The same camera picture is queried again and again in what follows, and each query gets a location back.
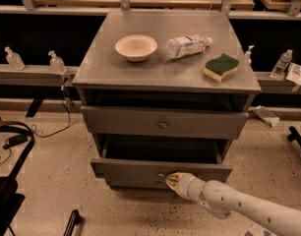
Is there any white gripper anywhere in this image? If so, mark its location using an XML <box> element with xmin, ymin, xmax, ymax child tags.
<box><xmin>165</xmin><ymin>172</ymin><xmax>206</xmax><ymax>201</ymax></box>

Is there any grey drawer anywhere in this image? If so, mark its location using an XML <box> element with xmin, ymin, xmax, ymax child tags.
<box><xmin>106</xmin><ymin>179</ymin><xmax>169</xmax><ymax>190</ymax></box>
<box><xmin>81</xmin><ymin>106</ymin><xmax>248</xmax><ymax>140</ymax></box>
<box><xmin>90</xmin><ymin>135</ymin><xmax>232</xmax><ymax>182</ymax></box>

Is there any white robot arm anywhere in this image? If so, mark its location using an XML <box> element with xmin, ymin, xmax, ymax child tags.
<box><xmin>165</xmin><ymin>172</ymin><xmax>301</xmax><ymax>236</ymax></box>

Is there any grey bottom drawer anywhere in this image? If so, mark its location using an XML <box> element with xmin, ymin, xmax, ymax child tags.
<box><xmin>106</xmin><ymin>179</ymin><xmax>169</xmax><ymax>190</ymax></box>

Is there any grey top drawer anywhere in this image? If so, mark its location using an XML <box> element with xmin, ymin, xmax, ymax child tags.
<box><xmin>81</xmin><ymin>106</ymin><xmax>248</xmax><ymax>140</ymax></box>

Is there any grey drawer cabinet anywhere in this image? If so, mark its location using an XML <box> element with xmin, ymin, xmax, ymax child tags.
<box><xmin>73</xmin><ymin>10</ymin><xmax>261</xmax><ymax>159</ymax></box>

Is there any black bar bottom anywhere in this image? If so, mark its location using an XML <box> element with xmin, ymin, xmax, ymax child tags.
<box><xmin>63</xmin><ymin>209</ymin><xmax>82</xmax><ymax>236</ymax></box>

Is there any green yellow sponge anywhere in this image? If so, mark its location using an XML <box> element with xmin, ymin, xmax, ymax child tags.
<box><xmin>203</xmin><ymin>54</ymin><xmax>239</xmax><ymax>83</ymax></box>

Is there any black chair leg right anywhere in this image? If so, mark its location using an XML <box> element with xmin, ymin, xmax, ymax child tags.
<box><xmin>287</xmin><ymin>126</ymin><xmax>301</xmax><ymax>147</ymax></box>

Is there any clear plastic water bottle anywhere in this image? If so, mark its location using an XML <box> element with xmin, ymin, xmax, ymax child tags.
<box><xmin>165</xmin><ymin>34</ymin><xmax>212</xmax><ymax>59</ymax></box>

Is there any white bowl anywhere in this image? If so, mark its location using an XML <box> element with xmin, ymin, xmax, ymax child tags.
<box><xmin>115</xmin><ymin>34</ymin><xmax>157</xmax><ymax>62</ymax></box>

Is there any small white pump bottle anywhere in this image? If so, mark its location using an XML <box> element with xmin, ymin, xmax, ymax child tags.
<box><xmin>245</xmin><ymin>45</ymin><xmax>255</xmax><ymax>65</ymax></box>

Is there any upright clear water bottle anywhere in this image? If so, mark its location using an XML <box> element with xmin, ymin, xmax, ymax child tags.
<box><xmin>270</xmin><ymin>49</ymin><xmax>293</xmax><ymax>78</ymax></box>

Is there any clear pump bottle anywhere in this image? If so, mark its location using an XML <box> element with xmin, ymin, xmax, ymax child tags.
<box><xmin>5</xmin><ymin>46</ymin><xmax>25</xmax><ymax>70</ymax></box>
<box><xmin>48</xmin><ymin>50</ymin><xmax>67</xmax><ymax>75</ymax></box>

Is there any white plastic packet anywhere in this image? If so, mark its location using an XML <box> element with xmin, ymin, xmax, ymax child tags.
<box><xmin>286</xmin><ymin>62</ymin><xmax>301</xmax><ymax>86</ymax></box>

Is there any black power adapter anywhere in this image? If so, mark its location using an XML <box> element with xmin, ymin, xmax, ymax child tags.
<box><xmin>3</xmin><ymin>134</ymin><xmax>28</xmax><ymax>149</ymax></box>

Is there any black chair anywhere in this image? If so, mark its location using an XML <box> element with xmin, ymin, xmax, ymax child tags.
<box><xmin>0</xmin><ymin>118</ymin><xmax>34</xmax><ymax>236</ymax></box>

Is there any left clear pump bottle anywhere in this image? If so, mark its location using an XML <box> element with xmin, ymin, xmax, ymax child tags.
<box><xmin>5</xmin><ymin>46</ymin><xmax>25</xmax><ymax>70</ymax></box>

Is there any black cable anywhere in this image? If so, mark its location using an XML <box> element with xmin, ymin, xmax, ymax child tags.
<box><xmin>30</xmin><ymin>82</ymin><xmax>75</xmax><ymax>139</ymax></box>

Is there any grey metal shelf rail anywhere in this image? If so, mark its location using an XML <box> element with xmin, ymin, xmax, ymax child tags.
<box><xmin>0</xmin><ymin>63</ymin><xmax>80</xmax><ymax>88</ymax></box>

